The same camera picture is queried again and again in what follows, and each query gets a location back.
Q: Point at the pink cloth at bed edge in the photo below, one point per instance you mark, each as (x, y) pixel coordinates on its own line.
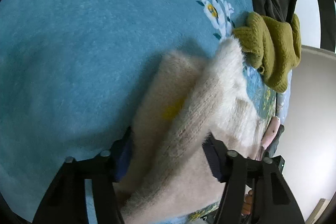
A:
(271, 132)

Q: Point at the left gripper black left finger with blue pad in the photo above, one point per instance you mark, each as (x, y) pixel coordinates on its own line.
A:
(65, 200)

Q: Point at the beige knit sweater with emblem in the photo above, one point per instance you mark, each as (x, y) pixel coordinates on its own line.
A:
(188, 99)

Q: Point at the teal floral bed blanket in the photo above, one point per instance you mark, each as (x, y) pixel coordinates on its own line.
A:
(73, 73)

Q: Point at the olive green knit garment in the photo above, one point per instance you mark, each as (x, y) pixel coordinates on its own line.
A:
(272, 47)

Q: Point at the person's right hand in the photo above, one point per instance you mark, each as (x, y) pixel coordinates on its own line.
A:
(247, 204)

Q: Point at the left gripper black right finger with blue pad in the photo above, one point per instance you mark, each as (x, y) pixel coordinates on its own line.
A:
(273, 201)

